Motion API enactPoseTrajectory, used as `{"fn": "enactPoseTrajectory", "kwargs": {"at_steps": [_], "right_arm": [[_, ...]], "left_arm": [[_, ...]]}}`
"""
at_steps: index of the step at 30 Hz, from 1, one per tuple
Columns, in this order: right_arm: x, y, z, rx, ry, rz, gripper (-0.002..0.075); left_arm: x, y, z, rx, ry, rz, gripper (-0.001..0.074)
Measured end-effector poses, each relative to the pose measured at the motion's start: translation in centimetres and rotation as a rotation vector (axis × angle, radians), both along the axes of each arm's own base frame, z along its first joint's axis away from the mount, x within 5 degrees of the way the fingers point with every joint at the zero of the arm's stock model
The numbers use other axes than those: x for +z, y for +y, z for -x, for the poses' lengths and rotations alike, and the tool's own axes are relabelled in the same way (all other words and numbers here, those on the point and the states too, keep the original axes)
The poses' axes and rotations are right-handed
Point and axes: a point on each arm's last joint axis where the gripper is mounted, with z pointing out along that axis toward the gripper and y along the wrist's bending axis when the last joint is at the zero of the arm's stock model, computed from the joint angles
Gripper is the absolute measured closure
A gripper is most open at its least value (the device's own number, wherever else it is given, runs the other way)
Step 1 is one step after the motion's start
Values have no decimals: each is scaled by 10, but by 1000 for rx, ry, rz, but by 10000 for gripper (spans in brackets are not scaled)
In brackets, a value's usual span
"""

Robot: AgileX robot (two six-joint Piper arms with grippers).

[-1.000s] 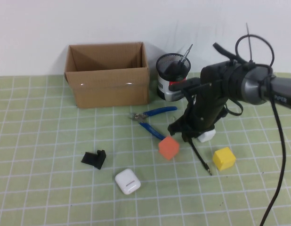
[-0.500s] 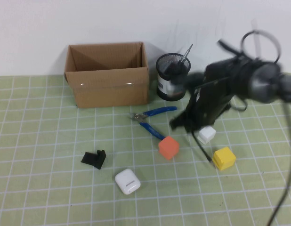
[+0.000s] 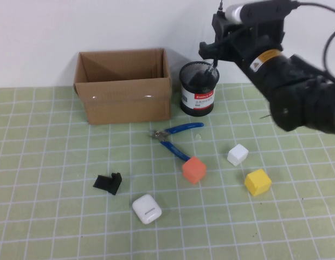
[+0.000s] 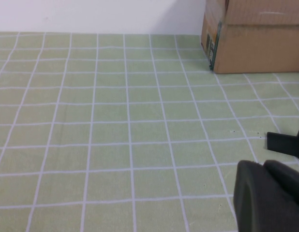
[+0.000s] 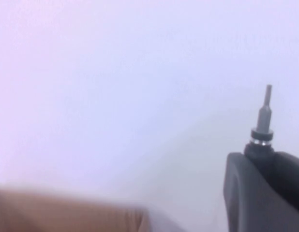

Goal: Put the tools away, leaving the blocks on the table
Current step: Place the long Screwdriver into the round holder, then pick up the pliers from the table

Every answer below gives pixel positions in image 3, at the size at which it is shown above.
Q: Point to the yellow cube block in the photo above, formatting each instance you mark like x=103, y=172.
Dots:
x=258, y=182

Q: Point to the small white scrap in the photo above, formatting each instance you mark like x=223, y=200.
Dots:
x=198, y=136

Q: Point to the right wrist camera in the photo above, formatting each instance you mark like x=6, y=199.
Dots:
x=265, y=10

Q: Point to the brown cardboard box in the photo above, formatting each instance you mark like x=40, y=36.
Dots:
x=143, y=108

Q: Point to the green checked tablecloth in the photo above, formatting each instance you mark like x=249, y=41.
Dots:
x=292, y=216

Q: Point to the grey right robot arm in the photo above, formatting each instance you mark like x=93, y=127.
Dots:
x=292, y=94

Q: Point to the orange cube block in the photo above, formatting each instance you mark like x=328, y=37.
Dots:
x=194, y=170

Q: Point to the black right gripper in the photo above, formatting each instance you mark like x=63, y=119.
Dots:
x=251, y=38

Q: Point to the black mesh pen holder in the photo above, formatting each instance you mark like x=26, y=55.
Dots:
x=197, y=108

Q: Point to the white earbuds case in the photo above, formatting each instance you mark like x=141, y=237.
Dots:
x=146, y=209

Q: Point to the black zip tie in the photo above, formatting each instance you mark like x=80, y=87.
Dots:
x=265, y=117

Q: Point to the white cube block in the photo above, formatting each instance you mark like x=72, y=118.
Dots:
x=238, y=155

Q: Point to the black plastic bracket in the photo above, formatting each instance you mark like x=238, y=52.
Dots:
x=106, y=184

